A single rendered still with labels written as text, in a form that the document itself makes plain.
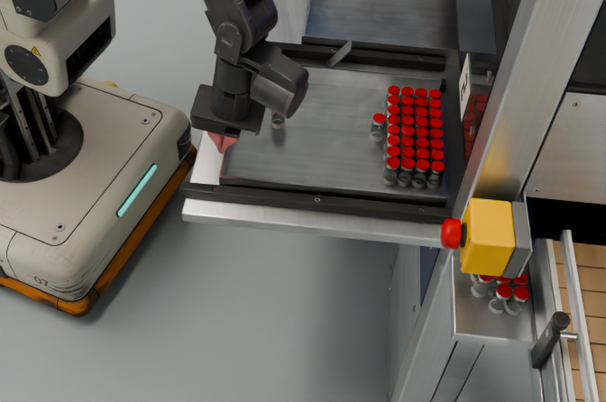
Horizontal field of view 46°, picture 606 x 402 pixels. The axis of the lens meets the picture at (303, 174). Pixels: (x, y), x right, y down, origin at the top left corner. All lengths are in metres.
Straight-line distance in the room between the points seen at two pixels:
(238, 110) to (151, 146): 1.00
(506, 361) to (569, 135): 0.60
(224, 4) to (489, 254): 0.45
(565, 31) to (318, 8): 0.72
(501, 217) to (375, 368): 1.07
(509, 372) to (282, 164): 0.60
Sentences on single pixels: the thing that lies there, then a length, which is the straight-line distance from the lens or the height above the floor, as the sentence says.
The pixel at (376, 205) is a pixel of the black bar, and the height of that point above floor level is 0.90.
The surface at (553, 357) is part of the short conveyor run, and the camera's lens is 0.96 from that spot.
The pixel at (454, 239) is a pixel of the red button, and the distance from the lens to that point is 0.93.
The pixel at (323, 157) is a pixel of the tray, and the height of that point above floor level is 0.88.
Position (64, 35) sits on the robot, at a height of 0.80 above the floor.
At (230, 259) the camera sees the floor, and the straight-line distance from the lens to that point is 2.09.
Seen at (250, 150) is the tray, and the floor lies 0.88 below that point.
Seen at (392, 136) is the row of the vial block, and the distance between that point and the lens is 1.13.
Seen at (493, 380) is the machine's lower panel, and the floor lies 0.46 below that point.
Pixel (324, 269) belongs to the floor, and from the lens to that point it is 2.07.
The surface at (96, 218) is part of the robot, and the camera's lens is 1.88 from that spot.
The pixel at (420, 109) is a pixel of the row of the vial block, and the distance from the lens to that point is 1.18.
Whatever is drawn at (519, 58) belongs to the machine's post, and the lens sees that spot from 0.81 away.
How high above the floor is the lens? 1.75
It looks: 50 degrees down
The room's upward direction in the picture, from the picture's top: 3 degrees clockwise
